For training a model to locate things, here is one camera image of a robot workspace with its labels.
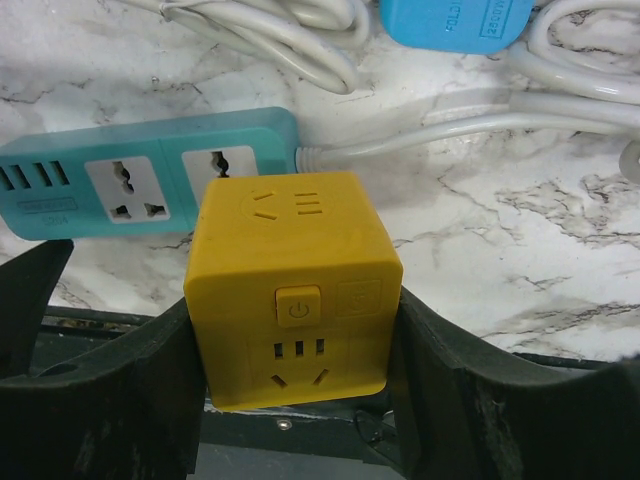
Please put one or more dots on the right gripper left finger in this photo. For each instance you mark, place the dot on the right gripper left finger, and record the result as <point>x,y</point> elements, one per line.
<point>128,409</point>

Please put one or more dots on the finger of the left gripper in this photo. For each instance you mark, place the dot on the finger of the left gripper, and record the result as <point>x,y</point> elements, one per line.
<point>27,283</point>

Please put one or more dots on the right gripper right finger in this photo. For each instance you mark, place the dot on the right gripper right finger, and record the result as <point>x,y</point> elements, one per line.
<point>465,409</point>

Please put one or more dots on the teal power strip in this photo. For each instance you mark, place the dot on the teal power strip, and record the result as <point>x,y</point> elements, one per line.
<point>136,179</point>

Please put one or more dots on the yellow cube socket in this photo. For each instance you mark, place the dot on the yellow cube socket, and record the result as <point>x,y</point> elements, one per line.
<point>292,287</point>

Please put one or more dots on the blue flat charger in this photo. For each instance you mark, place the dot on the blue flat charger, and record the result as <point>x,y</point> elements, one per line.
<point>459,26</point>

